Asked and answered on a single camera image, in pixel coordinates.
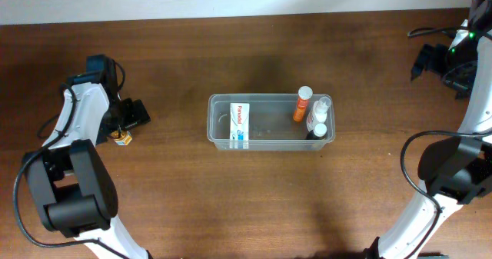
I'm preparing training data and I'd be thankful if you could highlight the orange vitamin tube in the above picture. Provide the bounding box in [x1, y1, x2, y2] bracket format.
[293, 86, 313, 122]

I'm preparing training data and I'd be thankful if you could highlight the white lotion bottle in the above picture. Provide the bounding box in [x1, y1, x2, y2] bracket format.
[306, 97, 332, 131]

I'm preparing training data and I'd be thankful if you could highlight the clear plastic container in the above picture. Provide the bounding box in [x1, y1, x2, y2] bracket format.
[207, 93, 335, 151]

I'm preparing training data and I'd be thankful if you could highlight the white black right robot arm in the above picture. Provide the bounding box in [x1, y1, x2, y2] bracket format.
[362, 0, 491, 258]

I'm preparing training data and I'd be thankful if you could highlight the white green medicine box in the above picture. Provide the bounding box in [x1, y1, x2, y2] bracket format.
[229, 103, 250, 150]

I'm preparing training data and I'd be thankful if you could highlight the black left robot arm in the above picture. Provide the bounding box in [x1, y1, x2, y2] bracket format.
[12, 55, 151, 258]

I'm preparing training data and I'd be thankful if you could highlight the dark bottle white cap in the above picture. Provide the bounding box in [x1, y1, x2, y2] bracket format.
[306, 123, 327, 140]

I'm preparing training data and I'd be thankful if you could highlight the small gold-lidded balm jar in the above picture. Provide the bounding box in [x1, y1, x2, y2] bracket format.
[111, 131, 132, 146]

